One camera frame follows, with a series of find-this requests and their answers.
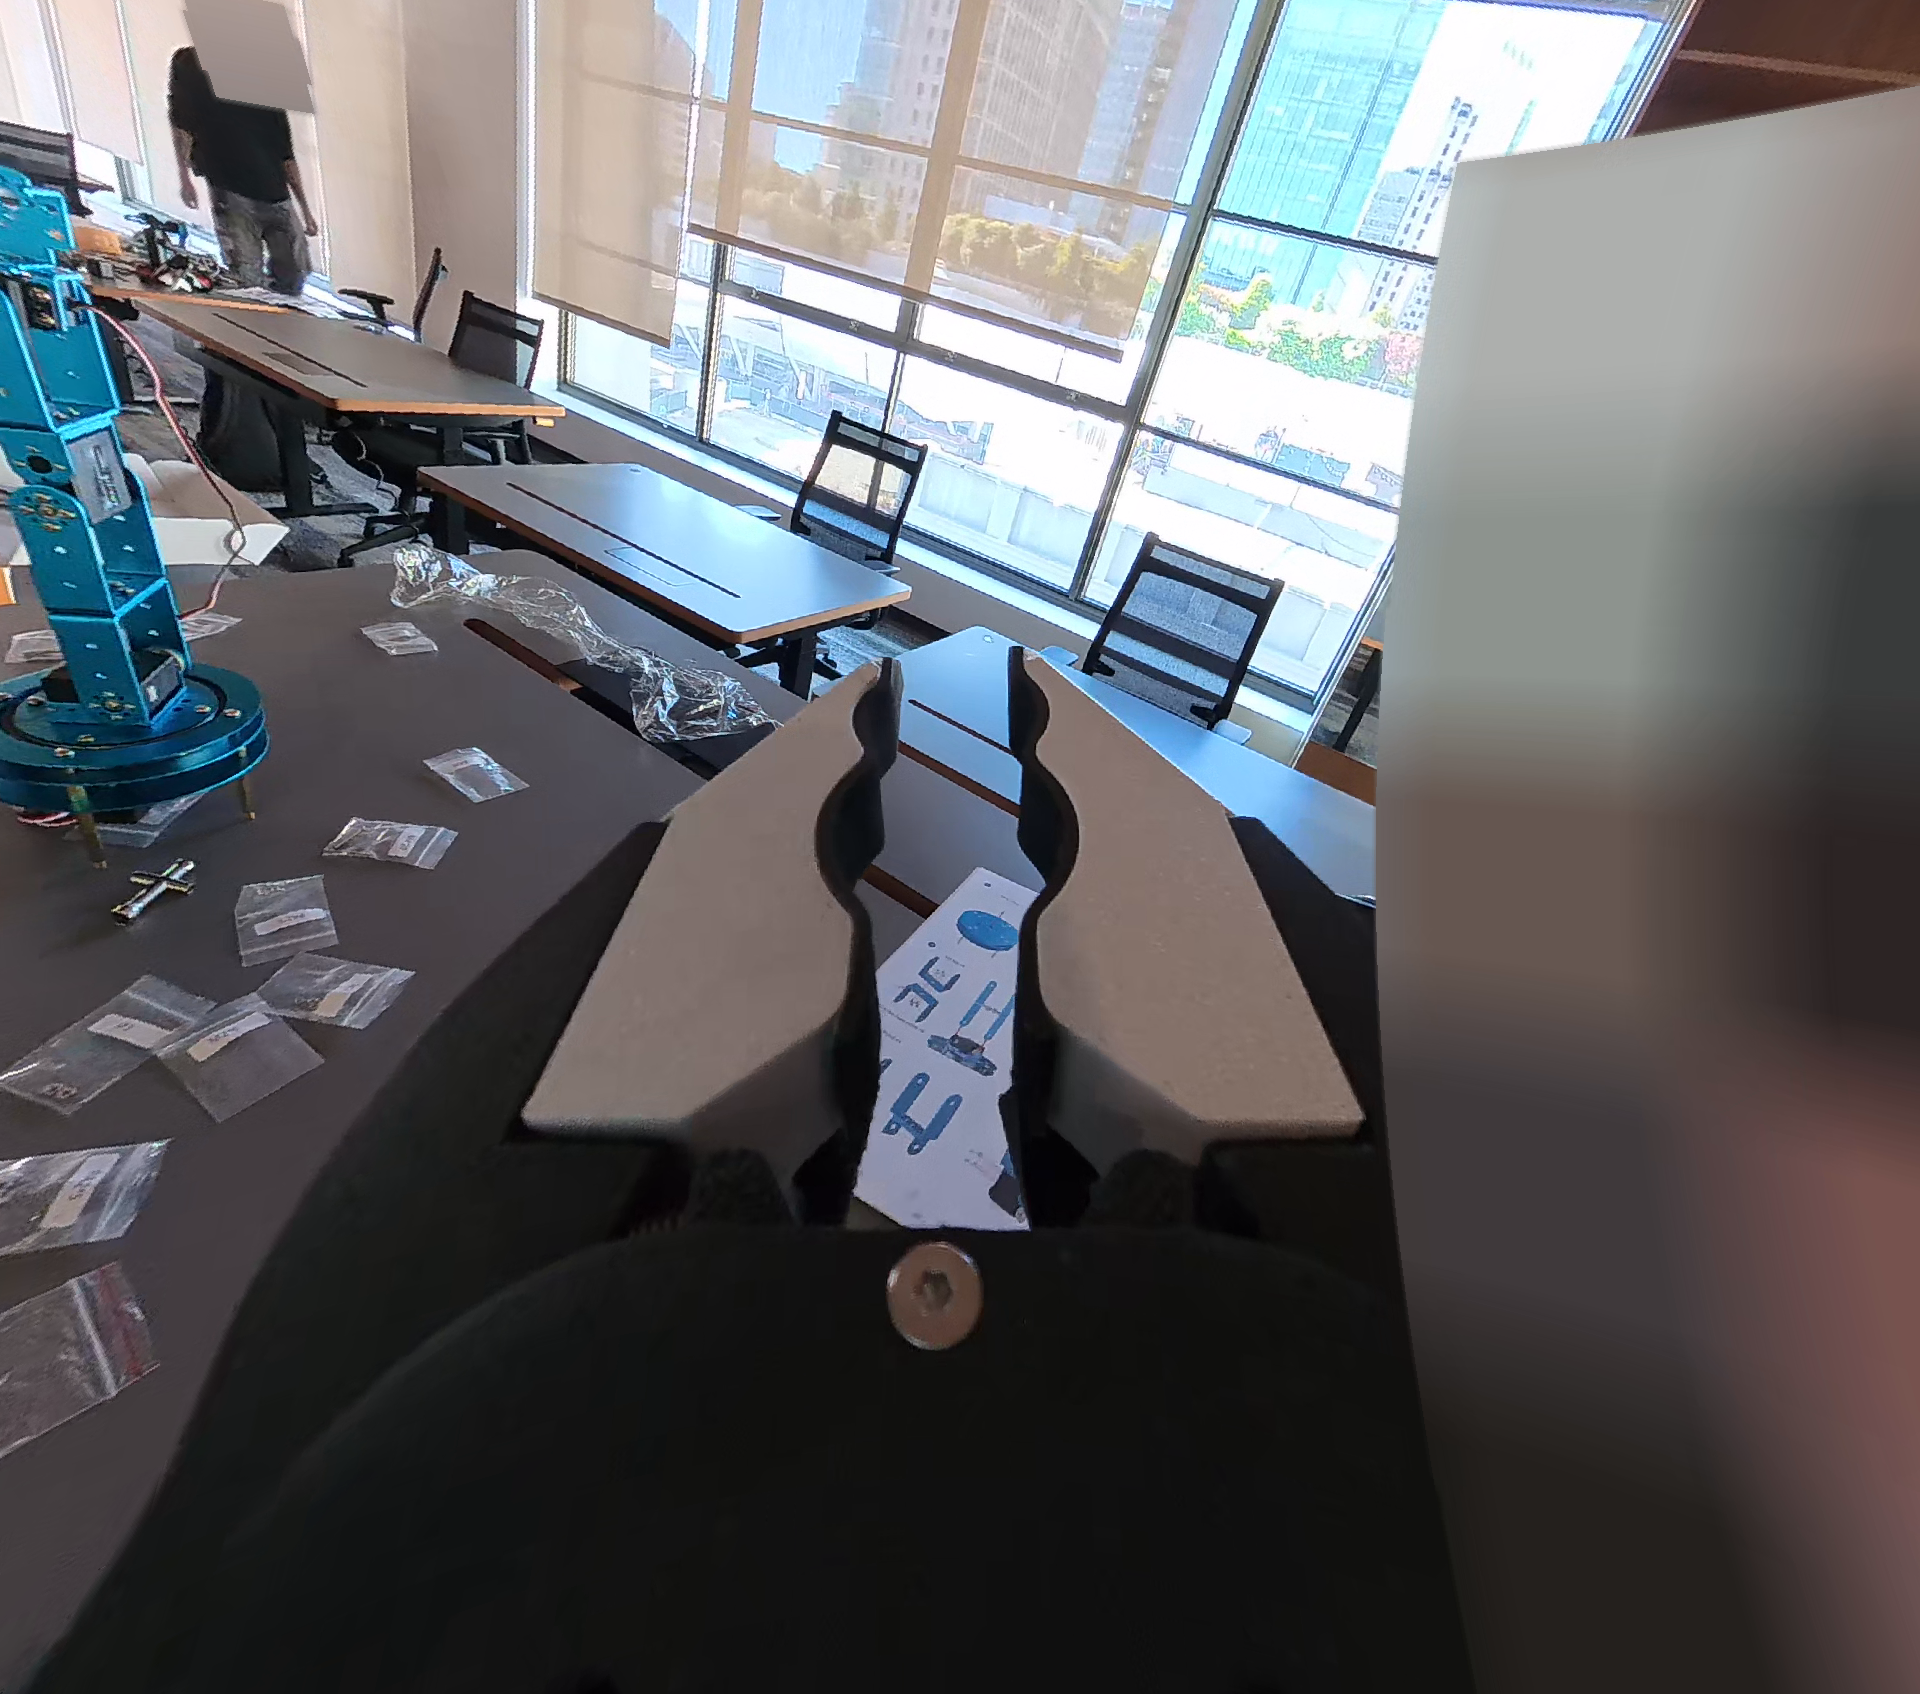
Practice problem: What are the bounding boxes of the long wood-edged grey desk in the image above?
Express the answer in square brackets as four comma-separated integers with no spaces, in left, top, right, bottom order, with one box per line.
[127,286,567,518]

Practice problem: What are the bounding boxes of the thin red robot cable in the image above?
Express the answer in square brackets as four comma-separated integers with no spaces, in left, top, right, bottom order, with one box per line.
[88,303,249,627]

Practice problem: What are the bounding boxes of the dark grey desk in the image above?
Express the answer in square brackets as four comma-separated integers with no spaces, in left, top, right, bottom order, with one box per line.
[0,546,1040,1694]

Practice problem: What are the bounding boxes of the crumpled clear plastic wrap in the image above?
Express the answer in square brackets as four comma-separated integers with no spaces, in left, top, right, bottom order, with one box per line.
[391,546,777,746]

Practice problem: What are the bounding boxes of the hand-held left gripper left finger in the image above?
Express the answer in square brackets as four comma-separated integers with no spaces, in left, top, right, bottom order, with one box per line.
[520,659,905,1224]

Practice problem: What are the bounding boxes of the black mesh office chair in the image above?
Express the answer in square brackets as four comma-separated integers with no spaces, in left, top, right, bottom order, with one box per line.
[446,291,544,388]
[1079,532,1289,736]
[338,248,450,344]
[788,411,931,573]

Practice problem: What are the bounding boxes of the silver cross wrench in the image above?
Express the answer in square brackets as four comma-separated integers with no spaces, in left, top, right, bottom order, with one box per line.
[108,856,203,929]

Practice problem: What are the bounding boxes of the illustrated instruction booklet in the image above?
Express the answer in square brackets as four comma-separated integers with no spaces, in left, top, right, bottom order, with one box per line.
[850,867,1046,1231]

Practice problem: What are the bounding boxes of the light grey office desk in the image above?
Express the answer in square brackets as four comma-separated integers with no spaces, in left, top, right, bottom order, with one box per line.
[897,626,1379,903]
[417,460,915,698]

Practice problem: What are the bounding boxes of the white cardboard box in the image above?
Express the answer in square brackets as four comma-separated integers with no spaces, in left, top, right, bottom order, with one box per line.
[127,455,290,573]

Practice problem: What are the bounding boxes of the scattered clear parts bags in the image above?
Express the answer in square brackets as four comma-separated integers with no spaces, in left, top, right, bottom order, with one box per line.
[0,614,530,1464]

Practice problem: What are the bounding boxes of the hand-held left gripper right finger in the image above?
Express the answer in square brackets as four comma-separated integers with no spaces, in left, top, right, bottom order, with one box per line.
[1002,647,1366,1230]

